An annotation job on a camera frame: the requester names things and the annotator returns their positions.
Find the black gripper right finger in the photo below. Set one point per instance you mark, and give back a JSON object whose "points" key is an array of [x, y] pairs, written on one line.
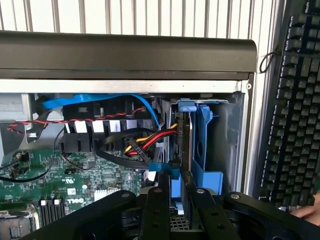
{"points": [[210, 217]]}

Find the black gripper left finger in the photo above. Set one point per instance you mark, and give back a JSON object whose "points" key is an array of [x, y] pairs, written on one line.
{"points": [[155, 215]]}

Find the metal disk bay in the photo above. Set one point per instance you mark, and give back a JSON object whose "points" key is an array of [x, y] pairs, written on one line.
{"points": [[227, 140]]}

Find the black and silver PC case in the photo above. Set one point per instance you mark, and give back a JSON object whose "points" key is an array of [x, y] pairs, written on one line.
{"points": [[125, 57]]}

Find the white board connector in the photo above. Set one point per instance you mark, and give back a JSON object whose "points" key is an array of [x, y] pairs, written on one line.
{"points": [[149, 178]]}

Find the green Dell motherboard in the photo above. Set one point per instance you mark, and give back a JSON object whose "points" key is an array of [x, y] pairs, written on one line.
{"points": [[82, 180]]}

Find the black RAM slot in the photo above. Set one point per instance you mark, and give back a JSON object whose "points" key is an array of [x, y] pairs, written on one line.
{"points": [[43, 212], [59, 211], [51, 212]]}

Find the black mechanical keyboard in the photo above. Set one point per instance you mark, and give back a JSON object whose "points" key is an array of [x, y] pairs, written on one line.
{"points": [[295, 125]]}

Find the small silver heat sink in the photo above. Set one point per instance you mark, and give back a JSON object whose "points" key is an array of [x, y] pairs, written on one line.
{"points": [[105, 195]]}

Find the CPU socket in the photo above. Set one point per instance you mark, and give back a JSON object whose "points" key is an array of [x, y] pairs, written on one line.
{"points": [[15, 225]]}

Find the black plastic fan shroud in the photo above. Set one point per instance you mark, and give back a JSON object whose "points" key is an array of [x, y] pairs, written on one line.
{"points": [[82, 145]]}

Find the person's hand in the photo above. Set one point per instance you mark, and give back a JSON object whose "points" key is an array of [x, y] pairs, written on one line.
{"points": [[306, 212]]}

